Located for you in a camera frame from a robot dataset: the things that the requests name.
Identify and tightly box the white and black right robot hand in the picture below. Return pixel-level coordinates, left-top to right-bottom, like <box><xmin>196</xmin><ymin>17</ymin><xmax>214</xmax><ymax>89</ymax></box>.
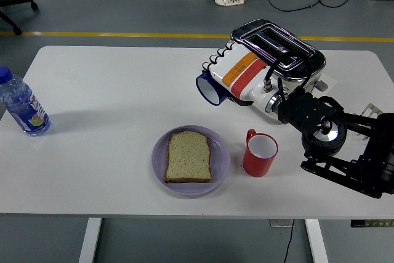
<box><xmin>201</xmin><ymin>41</ymin><xmax>279</xmax><ymax>116</ymax></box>

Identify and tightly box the blue enamel cup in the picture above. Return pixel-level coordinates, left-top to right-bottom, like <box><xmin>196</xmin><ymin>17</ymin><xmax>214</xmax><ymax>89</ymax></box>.
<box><xmin>195</xmin><ymin>70</ymin><xmax>230</xmax><ymax>107</ymax></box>

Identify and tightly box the red enamel cup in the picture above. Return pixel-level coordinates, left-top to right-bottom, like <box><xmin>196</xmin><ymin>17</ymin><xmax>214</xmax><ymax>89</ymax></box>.
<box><xmin>242</xmin><ymin>128</ymin><xmax>279</xmax><ymax>178</ymax></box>

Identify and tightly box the slice of bread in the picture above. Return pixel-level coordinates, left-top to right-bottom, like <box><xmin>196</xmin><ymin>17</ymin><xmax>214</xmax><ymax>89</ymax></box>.
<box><xmin>164</xmin><ymin>131</ymin><xmax>214</xmax><ymax>184</ymax></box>

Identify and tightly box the cream and chrome toaster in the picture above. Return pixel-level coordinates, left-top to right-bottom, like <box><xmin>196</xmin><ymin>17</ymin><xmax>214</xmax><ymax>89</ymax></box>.
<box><xmin>229</xmin><ymin>18</ymin><xmax>329</xmax><ymax>126</ymax></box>

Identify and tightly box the purple plate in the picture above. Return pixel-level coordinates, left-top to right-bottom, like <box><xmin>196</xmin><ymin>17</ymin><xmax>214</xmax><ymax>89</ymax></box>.
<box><xmin>151</xmin><ymin>124</ymin><xmax>231</xmax><ymax>196</ymax></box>

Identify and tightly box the metal toast rack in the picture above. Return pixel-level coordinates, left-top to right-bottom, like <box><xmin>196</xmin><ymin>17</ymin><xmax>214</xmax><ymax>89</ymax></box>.
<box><xmin>358</xmin><ymin>103</ymin><xmax>385</xmax><ymax>118</ymax></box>

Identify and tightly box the grey under-table box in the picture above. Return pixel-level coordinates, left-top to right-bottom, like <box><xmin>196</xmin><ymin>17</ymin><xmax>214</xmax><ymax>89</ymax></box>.
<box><xmin>269</xmin><ymin>219</ymin><xmax>296</xmax><ymax>227</ymax></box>

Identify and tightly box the white table leg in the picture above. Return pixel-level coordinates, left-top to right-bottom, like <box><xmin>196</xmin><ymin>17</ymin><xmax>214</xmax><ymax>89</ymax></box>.
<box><xmin>305</xmin><ymin>219</ymin><xmax>329</xmax><ymax>263</ymax></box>
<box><xmin>78</xmin><ymin>218</ymin><xmax>103</xmax><ymax>263</ymax></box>

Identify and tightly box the table height control panel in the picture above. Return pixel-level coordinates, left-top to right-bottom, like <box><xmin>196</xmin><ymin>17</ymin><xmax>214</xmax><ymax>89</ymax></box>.
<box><xmin>350</xmin><ymin>219</ymin><xmax>394</xmax><ymax>229</ymax></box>

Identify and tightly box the blue-capped water bottle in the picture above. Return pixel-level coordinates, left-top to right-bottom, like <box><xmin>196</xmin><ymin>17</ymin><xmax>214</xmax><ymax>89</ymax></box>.
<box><xmin>0</xmin><ymin>66</ymin><xmax>52</xmax><ymax>137</ymax></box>

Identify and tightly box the black office chair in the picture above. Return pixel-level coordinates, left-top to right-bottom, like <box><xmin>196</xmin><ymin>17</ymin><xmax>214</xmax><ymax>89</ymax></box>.
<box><xmin>0</xmin><ymin>0</ymin><xmax>40</xmax><ymax>36</ymax></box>

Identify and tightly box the black cable under table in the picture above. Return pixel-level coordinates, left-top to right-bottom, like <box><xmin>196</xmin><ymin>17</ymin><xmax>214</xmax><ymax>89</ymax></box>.
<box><xmin>282</xmin><ymin>219</ymin><xmax>296</xmax><ymax>263</ymax></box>

